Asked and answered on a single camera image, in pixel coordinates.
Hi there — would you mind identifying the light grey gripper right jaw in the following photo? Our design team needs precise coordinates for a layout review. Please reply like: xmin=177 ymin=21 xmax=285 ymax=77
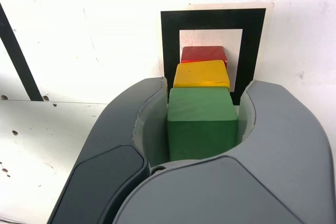
xmin=112 ymin=79 xmax=333 ymax=224

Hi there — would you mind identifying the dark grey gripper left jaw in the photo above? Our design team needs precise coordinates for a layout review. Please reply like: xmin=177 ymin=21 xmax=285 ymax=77
xmin=48 ymin=76 xmax=169 ymax=224

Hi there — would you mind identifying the green cube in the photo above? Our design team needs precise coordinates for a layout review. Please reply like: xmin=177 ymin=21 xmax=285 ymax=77
xmin=166 ymin=87 xmax=239 ymax=162

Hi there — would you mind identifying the yellow cube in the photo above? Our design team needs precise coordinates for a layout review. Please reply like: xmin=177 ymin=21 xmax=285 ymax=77
xmin=173 ymin=59 xmax=232 ymax=89

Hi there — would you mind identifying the red cube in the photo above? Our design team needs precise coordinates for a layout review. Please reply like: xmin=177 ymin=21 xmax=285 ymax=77
xmin=181 ymin=46 xmax=229 ymax=71

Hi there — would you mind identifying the black tape square outline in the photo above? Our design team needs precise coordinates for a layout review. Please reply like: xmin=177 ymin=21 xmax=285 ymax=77
xmin=160 ymin=8 xmax=267 ymax=106

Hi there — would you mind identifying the black tape strip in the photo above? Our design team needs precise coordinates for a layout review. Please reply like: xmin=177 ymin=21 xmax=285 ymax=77
xmin=0 ymin=3 xmax=44 ymax=102

